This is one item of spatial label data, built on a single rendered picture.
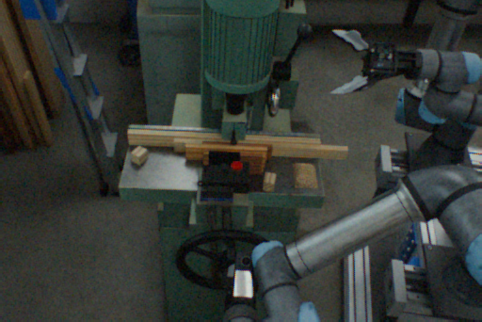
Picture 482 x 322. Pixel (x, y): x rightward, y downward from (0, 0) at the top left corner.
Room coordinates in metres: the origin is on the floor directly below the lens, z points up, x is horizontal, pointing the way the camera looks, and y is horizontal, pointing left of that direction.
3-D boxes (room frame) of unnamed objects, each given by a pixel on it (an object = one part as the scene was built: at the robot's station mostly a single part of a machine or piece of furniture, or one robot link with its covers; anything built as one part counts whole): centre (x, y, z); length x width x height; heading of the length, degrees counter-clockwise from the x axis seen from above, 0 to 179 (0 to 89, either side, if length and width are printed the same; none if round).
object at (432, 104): (0.95, -0.50, 1.23); 0.11 x 0.08 x 0.11; 73
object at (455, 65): (0.96, -0.48, 1.33); 0.11 x 0.08 x 0.09; 94
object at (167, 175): (0.92, 0.06, 0.87); 0.61 x 0.30 x 0.06; 94
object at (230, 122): (1.05, 0.04, 1.03); 0.14 x 0.07 x 0.09; 4
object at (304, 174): (0.96, -0.19, 0.91); 0.10 x 0.07 x 0.02; 4
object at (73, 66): (1.62, 0.77, 0.58); 0.27 x 0.25 x 1.16; 98
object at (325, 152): (1.03, -0.05, 0.92); 0.54 x 0.02 x 0.04; 94
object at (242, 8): (1.03, 0.04, 1.35); 0.18 x 0.18 x 0.31
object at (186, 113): (1.15, 0.05, 0.76); 0.57 x 0.45 x 0.09; 4
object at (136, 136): (1.05, 0.06, 0.93); 0.60 x 0.02 x 0.05; 94
